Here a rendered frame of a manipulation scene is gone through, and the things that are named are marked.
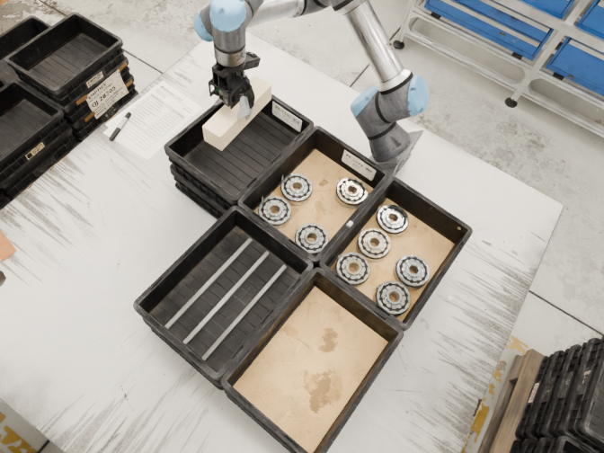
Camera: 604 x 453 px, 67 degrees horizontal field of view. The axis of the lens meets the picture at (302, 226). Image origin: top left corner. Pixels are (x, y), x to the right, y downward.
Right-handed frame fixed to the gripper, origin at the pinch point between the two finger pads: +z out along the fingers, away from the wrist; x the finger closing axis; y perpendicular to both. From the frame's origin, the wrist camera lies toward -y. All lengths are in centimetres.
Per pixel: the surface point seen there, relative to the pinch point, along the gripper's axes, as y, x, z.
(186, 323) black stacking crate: 52, 20, 26
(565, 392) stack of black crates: -12, 139, 67
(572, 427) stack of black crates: 3, 139, 57
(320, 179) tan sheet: -10.3, 25.1, 26.0
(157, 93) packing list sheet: -14, -51, 39
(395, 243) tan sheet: -4, 57, 26
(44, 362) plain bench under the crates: 82, -8, 38
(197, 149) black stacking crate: 4.6, -14.6, 26.1
